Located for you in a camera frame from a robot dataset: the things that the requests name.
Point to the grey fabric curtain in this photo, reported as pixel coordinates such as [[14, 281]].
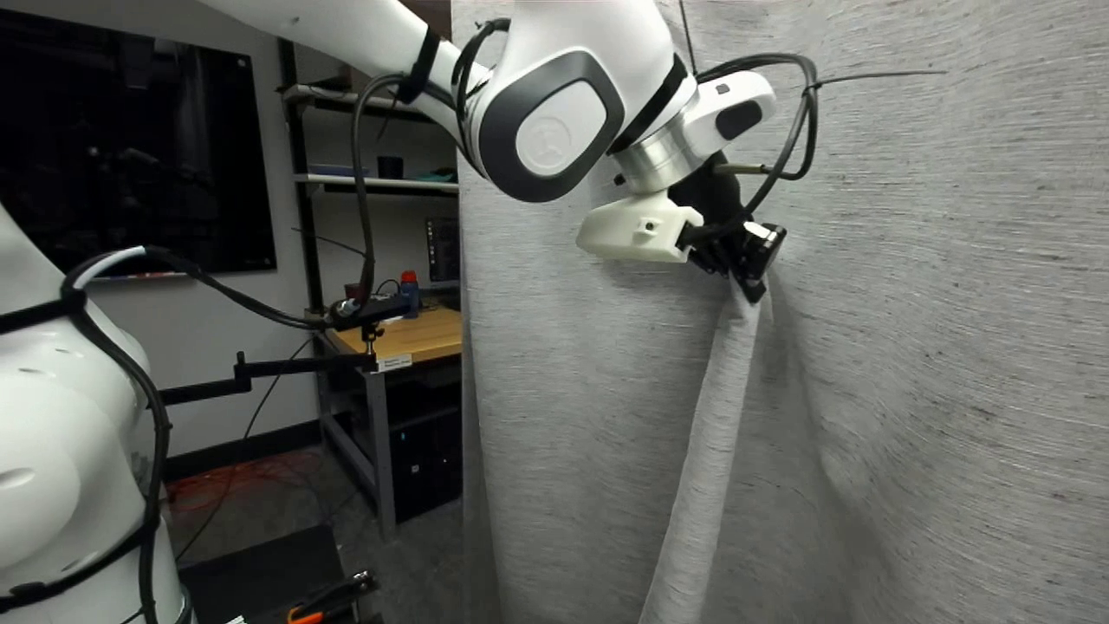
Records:
[[909, 426]]

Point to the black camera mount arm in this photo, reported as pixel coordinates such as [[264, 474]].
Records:
[[249, 370]]

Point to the wooden top workbench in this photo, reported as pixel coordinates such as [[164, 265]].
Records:
[[395, 421]]

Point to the metal shelving unit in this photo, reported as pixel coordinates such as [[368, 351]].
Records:
[[357, 101]]

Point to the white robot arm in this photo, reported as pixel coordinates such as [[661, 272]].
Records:
[[581, 79]]

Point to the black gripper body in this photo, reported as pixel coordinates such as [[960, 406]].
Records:
[[729, 238]]

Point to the black wall monitor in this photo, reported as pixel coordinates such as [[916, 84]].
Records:
[[116, 138]]

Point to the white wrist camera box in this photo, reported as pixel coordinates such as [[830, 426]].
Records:
[[644, 231]]

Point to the black floor box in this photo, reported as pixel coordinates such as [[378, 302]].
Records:
[[264, 584]]

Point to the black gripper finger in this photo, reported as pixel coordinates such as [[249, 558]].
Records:
[[752, 285]]

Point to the white robot base body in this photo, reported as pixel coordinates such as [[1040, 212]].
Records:
[[74, 466]]

